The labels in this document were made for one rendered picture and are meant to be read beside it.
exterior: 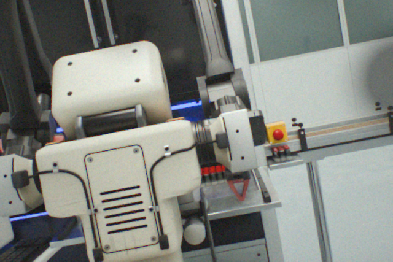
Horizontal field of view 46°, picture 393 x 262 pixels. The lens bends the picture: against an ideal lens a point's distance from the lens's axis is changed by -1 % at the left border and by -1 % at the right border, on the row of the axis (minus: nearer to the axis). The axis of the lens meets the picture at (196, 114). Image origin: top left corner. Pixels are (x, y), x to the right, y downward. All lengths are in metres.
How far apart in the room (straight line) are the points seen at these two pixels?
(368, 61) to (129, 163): 6.01
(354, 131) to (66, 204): 1.34
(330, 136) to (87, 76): 1.23
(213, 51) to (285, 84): 5.39
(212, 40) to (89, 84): 0.33
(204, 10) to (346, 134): 1.00
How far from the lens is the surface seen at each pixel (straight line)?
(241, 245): 1.86
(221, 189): 1.57
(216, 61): 1.02
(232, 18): 1.71
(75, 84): 0.87
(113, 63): 0.87
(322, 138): 1.90
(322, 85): 6.51
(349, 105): 6.64
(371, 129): 1.95
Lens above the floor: 1.35
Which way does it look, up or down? 7 degrees down
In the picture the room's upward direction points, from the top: 11 degrees counter-clockwise
